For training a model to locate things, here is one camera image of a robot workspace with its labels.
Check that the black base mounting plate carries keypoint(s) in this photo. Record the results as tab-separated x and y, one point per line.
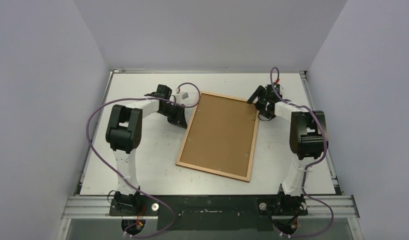
207	212

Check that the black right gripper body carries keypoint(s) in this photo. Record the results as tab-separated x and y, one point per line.
259	96

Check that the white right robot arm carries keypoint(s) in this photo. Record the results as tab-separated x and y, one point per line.
308	140

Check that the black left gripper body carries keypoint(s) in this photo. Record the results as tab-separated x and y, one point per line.
172	112

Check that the brown backing board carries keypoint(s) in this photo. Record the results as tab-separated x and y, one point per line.
221	136

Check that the wooden picture frame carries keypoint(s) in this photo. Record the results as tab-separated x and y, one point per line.
211	170

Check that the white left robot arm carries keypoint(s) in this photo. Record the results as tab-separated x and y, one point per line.
124	134

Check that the aluminium front rail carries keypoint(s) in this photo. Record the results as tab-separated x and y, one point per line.
98	207

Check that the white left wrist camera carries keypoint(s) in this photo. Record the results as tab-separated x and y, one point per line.
181	97

